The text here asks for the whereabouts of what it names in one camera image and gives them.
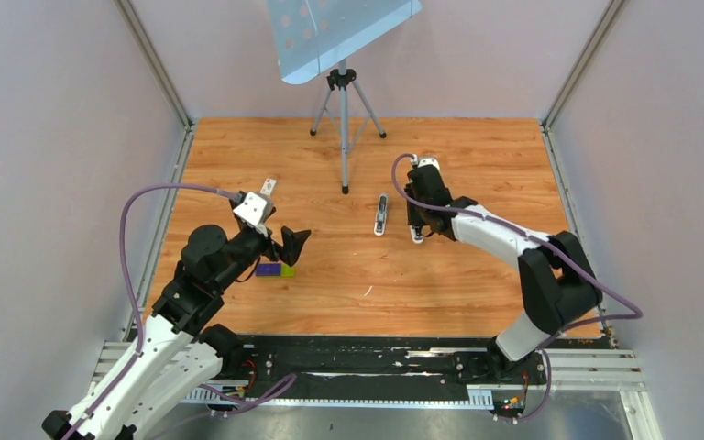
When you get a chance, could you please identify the white staple box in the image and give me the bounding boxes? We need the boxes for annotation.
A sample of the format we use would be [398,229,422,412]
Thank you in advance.
[259,178,278,197]

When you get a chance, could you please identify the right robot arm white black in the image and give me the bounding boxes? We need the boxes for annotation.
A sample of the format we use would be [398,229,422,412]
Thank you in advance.
[404,159,602,383]

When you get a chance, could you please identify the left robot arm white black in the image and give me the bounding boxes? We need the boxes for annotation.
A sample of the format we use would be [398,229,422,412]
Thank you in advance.
[42,203,311,439]

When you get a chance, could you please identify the purple green toy brick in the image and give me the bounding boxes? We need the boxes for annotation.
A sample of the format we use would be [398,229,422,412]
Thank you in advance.
[255,262,295,278]

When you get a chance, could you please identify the grey tripod stand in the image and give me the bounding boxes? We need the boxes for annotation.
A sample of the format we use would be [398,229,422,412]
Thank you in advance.
[310,59,388,195]

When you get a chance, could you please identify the light blue perforated board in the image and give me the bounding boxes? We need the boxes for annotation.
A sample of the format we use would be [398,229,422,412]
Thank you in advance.
[267,0,423,85]

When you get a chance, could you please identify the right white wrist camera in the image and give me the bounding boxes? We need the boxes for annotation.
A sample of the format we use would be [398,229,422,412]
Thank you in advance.
[415,157,440,170]

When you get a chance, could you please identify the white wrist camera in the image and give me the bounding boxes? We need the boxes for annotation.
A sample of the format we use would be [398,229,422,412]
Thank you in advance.
[415,157,440,170]
[233,192,274,237]

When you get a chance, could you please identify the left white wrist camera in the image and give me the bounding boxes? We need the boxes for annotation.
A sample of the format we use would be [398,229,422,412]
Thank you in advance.
[233,192,274,237]

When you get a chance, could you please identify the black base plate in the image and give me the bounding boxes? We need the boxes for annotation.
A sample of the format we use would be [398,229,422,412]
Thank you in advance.
[211,334,547,399]

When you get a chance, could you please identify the white slotted cable duct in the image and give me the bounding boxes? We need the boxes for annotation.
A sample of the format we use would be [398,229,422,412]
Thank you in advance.
[145,387,496,411]

